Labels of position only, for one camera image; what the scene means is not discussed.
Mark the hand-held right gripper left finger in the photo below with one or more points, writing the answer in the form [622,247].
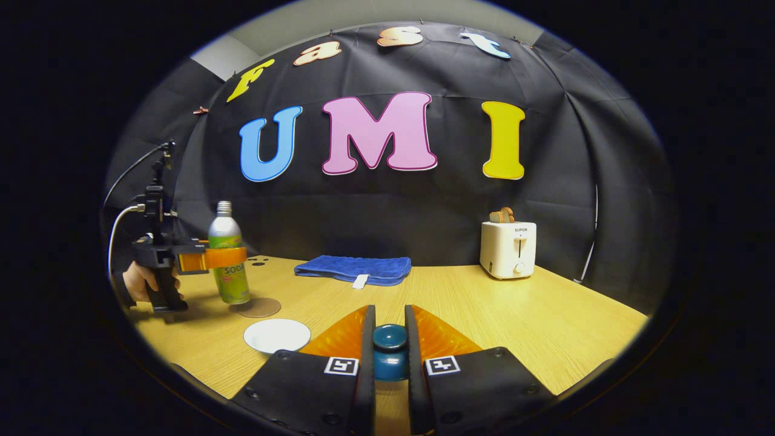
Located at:
[369,363]

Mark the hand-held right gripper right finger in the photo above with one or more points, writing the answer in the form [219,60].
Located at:
[413,363]

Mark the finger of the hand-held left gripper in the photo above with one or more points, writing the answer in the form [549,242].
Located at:
[212,258]
[191,244]

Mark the teal teacup lid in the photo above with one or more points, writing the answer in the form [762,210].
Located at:
[389,363]

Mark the silver green water bottle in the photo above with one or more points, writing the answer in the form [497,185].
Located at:
[224,233]

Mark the brown round coaster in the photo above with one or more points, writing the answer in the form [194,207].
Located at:
[263,307]

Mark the blue folded towel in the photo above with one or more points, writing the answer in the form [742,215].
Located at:
[351,267]

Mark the white toaster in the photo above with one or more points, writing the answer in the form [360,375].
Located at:
[507,249]

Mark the brown bread slice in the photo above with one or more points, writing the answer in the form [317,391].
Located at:
[501,215]

